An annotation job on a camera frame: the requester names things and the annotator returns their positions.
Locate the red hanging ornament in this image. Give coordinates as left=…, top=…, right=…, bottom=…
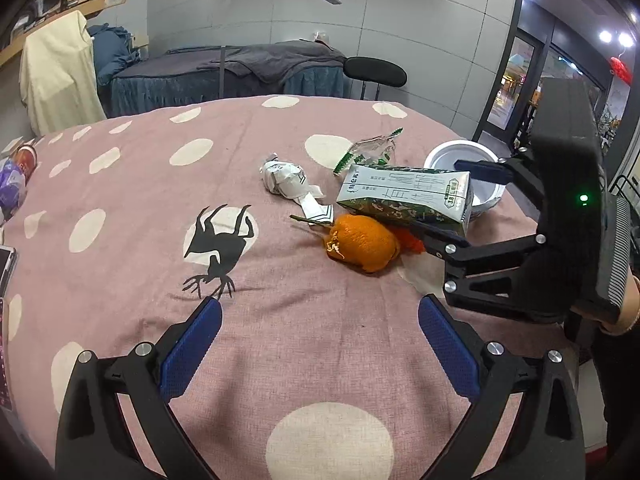
left=610, top=55, right=633, bottom=84

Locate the printed paper wrapper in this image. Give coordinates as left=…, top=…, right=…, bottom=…
left=259, top=154, right=337, bottom=224

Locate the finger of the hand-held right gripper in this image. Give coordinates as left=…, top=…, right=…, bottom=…
left=407, top=222, right=551, bottom=313
left=454, top=152, right=547, bottom=207

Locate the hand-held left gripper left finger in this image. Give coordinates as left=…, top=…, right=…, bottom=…
left=55, top=296, right=224, bottom=480

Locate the blue bedding pile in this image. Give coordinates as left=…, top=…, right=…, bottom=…
left=90, top=24, right=137, bottom=87

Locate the orange tangerine peel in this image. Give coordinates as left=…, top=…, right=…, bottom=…
left=324, top=214, right=402, bottom=274

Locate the cream cloth on chair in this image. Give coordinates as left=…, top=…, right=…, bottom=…
left=19, top=10, right=107, bottom=137

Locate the green and white milk carton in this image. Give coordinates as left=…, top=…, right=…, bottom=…
left=336, top=162, right=473, bottom=239

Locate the pink polka dot blanket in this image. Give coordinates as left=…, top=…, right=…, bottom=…
left=0, top=94, right=576, bottom=480

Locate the clear green-edged snack wrapper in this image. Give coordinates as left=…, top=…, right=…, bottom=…
left=333, top=128, right=404, bottom=177

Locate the massage bed with grey blanket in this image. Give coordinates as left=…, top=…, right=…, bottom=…
left=110, top=40, right=351, bottom=118

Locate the purple packet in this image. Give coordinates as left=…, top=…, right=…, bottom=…
left=0, top=157, right=27, bottom=222

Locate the black door frame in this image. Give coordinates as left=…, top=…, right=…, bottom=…
left=472, top=0, right=531, bottom=143

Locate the person's dark clothing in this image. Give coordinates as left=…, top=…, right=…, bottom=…
left=565, top=310, right=640, bottom=461

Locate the black stool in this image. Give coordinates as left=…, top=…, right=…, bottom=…
left=344, top=56, right=408, bottom=102

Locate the smartphone with lit screen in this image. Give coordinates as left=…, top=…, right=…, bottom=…
left=0, top=297, right=13, bottom=411

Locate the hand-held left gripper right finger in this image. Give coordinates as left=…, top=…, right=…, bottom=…
left=417, top=294, right=586, bottom=480

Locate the small round jar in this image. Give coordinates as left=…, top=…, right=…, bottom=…
left=17, top=145, right=41, bottom=177

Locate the dark smartphone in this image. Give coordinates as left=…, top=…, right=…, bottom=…
left=0, top=246, right=17, bottom=296

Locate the person's right hand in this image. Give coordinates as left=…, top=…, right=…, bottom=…
left=597, top=275, right=640, bottom=335

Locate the white bowl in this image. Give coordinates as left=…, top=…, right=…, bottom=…
left=424, top=140, right=509, bottom=222

